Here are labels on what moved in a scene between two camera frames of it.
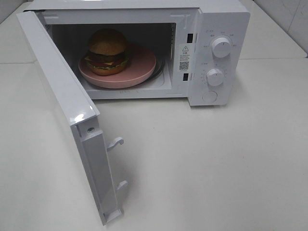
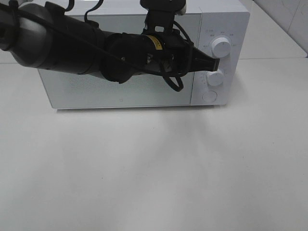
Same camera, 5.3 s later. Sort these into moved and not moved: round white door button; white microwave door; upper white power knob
Moved: white microwave door
Not moved: round white door button; upper white power knob
